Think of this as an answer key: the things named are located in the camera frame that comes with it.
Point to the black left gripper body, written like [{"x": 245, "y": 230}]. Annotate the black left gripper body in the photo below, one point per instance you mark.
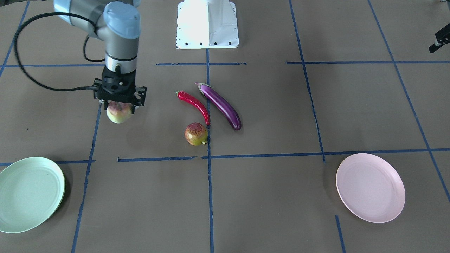
[{"x": 441, "y": 39}]

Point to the red chili pepper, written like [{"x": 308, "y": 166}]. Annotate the red chili pepper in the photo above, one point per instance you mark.
[{"x": 196, "y": 103}]

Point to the green plate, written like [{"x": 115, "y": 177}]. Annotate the green plate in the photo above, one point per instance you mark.
[{"x": 31, "y": 190}]

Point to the pink plate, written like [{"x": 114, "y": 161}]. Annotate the pink plate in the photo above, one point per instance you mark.
[{"x": 370, "y": 188}]

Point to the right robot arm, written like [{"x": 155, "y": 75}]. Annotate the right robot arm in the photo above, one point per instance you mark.
[{"x": 118, "y": 24}]

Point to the yellow pink peach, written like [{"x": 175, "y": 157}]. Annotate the yellow pink peach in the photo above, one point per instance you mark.
[{"x": 119, "y": 112}]

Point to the red apple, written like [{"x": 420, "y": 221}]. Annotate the red apple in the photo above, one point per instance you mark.
[{"x": 196, "y": 134}]

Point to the white central pillar base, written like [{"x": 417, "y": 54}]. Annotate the white central pillar base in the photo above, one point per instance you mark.
[{"x": 206, "y": 24}]

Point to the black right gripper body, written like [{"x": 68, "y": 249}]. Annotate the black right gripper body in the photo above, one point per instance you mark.
[{"x": 141, "y": 96}]

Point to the purple eggplant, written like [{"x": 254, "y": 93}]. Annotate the purple eggplant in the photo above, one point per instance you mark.
[{"x": 222, "y": 104}]

